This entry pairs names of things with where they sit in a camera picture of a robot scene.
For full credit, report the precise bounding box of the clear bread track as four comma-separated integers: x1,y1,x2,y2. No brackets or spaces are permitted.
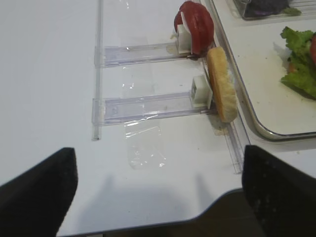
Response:
92,92,212,126

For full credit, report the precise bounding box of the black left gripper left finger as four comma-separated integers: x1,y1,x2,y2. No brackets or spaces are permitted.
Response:
0,148,78,237

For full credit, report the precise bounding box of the white bread pusher block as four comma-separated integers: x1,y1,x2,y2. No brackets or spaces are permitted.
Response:
190,75,213,109

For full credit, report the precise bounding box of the purple cabbage piece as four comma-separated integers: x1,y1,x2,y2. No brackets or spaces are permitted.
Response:
244,0,289,18

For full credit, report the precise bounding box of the clear tape patch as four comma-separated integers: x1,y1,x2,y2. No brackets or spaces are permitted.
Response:
122,65,166,170

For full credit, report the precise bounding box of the upright tomato slices stack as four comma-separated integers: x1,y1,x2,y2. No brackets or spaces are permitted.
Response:
174,0,214,55

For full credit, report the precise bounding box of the white tomato pusher block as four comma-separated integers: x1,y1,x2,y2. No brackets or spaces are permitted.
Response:
171,24,192,55

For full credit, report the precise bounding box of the tomato slice on lettuce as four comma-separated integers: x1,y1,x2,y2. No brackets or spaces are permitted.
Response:
310,34,316,64

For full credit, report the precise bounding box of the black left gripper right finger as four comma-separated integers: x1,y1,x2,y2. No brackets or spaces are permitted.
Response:
241,145,316,237

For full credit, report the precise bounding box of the clear tomato track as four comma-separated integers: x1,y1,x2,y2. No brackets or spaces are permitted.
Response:
94,42,194,68

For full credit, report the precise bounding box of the metal baking tray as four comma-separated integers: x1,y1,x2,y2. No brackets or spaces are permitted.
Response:
203,0,316,140

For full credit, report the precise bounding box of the white bread bun half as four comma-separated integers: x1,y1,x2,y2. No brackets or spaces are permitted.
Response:
206,46,238,123

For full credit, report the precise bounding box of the green lettuce leaf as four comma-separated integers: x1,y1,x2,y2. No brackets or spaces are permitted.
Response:
280,27,316,98

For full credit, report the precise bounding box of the clear rail far left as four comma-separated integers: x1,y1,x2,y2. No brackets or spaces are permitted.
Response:
92,0,104,141

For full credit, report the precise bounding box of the clear plastic container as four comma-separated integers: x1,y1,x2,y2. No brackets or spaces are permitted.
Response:
227,0,316,20

